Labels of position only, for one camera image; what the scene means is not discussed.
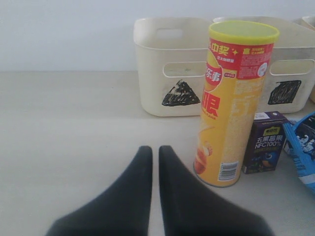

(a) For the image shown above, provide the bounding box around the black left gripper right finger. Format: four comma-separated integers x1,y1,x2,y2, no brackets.
158,146,272,236

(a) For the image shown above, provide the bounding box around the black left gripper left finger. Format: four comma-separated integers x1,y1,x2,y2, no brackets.
47,146,153,236

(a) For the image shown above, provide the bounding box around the purple juice carton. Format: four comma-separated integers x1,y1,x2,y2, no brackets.
242,111,288,174

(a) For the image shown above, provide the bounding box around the blue instant noodle packet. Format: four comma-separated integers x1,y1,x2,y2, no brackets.
283,113,315,193

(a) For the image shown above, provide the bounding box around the yellow chips can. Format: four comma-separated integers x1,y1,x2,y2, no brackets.
193,20,280,187

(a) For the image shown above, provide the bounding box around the cream bin with circle mark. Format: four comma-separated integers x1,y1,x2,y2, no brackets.
301,16,315,103

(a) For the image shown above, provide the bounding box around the cream bin with triangle mark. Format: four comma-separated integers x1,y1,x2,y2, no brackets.
133,17,210,117

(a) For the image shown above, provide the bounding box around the cream bin with square mark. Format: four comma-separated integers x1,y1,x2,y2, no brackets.
207,16,315,114

